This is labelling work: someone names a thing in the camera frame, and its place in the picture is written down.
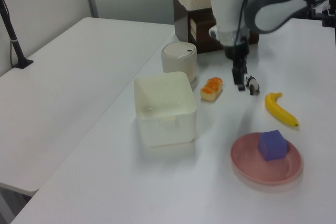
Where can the black white panda toy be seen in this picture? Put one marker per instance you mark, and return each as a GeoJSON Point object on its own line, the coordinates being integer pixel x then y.
{"type": "Point", "coordinates": [253, 85]}

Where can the black camera stand pole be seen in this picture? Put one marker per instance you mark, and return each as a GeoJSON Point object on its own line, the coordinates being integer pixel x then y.
{"type": "Point", "coordinates": [13, 40]}

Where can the white square plastic bin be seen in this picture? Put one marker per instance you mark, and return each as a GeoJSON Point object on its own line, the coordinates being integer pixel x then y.
{"type": "Point", "coordinates": [165, 108]}

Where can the yellow toy banana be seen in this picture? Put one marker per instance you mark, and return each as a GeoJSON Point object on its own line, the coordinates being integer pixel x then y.
{"type": "Point", "coordinates": [278, 111]}

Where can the black clamp stand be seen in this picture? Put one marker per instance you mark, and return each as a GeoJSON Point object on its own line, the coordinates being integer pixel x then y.
{"type": "Point", "coordinates": [326, 16]}

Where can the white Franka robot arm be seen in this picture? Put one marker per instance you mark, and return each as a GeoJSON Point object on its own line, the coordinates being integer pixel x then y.
{"type": "Point", "coordinates": [228, 11]}

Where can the dark wood drawer cabinet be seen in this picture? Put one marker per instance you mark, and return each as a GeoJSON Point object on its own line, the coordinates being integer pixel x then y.
{"type": "Point", "coordinates": [204, 27]}

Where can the orange glazed bread toy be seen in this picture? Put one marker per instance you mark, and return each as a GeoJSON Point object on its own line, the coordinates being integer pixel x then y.
{"type": "Point", "coordinates": [211, 90]}

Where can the pink plate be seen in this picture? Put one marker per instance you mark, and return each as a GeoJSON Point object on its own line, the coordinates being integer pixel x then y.
{"type": "Point", "coordinates": [249, 166]}

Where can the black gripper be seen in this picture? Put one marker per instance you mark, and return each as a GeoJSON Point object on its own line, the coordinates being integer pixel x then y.
{"type": "Point", "coordinates": [236, 52]}

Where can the purple cube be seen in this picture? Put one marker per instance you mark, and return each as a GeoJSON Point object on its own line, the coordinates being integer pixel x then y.
{"type": "Point", "coordinates": [271, 146]}

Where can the small cream lidded trash can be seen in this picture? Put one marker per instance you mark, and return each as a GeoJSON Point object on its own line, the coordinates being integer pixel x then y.
{"type": "Point", "coordinates": [179, 58]}

